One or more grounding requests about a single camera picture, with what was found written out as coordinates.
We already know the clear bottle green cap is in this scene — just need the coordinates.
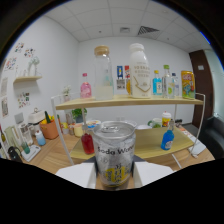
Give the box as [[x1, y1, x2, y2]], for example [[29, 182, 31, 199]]
[[161, 64, 176, 100]]

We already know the small orange liquid bottle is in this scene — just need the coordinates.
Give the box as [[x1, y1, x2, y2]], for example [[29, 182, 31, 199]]
[[125, 78, 132, 96]]

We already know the light blue small bottle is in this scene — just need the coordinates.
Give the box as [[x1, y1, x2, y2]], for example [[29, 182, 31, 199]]
[[34, 129, 47, 147]]

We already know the black chair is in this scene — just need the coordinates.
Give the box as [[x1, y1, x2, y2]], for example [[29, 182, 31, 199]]
[[199, 115, 224, 160]]

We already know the green potted plant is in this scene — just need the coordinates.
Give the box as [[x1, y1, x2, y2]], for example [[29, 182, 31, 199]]
[[71, 107, 88, 124]]

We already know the white metal wooden shelf rack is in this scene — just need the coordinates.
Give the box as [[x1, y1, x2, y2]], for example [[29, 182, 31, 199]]
[[50, 92, 207, 168]]

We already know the white jar red lid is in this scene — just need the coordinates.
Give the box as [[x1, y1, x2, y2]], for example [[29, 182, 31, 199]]
[[161, 111, 172, 128]]

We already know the pale figurine ornament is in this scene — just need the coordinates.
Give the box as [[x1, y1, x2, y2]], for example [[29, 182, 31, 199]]
[[26, 55, 41, 77]]

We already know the yellow printed snack can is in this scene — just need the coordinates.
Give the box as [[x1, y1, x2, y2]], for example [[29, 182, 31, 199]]
[[180, 70, 197, 100]]

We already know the red liquid bottle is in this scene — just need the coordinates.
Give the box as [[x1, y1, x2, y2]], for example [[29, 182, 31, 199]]
[[80, 124, 95, 155]]

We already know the white tray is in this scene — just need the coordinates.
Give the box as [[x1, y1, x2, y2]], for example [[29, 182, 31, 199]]
[[20, 144, 42, 163]]

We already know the black handbag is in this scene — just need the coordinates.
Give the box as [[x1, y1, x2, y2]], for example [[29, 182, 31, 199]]
[[7, 145, 24, 164]]

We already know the green white mug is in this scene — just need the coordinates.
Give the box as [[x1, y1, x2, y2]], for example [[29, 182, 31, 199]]
[[147, 117, 163, 129]]

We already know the blue rimmed bowl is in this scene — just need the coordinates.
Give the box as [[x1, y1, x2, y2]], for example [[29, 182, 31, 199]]
[[84, 119, 102, 129]]

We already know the blue liquid bottle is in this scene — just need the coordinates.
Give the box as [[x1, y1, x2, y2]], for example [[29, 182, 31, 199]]
[[160, 119, 176, 151]]

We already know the silver soda water can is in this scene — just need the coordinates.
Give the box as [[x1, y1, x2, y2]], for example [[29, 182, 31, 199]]
[[92, 120, 138, 189]]

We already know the large white bottle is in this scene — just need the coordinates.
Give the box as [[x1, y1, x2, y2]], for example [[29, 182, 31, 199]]
[[128, 42, 153, 99]]

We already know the wooden wall shelf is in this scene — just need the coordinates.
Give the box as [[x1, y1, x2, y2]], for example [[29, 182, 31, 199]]
[[13, 75, 43, 84]]

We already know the small blue bottle yellow cap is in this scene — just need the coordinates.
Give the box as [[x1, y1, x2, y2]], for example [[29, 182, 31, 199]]
[[152, 69, 163, 97]]

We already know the small plant white vase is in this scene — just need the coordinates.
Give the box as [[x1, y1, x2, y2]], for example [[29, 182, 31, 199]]
[[62, 85, 73, 103]]

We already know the red wall poster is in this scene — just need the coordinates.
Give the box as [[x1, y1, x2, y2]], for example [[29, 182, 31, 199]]
[[123, 65, 131, 81]]

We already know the blue wall poster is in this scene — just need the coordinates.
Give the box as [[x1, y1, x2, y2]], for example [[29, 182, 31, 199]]
[[116, 65, 124, 90]]

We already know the brown door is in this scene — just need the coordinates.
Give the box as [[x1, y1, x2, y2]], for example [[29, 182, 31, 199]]
[[188, 49, 214, 129]]

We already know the white kitchen appliance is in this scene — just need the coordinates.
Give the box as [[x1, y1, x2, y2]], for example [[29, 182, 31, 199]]
[[27, 107, 46, 125]]

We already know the orange pot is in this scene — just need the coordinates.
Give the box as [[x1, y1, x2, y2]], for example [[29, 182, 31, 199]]
[[39, 111, 61, 140]]

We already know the small pink liquid bottle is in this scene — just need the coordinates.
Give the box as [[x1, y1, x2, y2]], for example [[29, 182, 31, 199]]
[[80, 72, 93, 99]]

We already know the white pouch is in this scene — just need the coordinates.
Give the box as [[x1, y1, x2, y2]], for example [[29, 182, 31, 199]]
[[188, 134, 208, 158]]

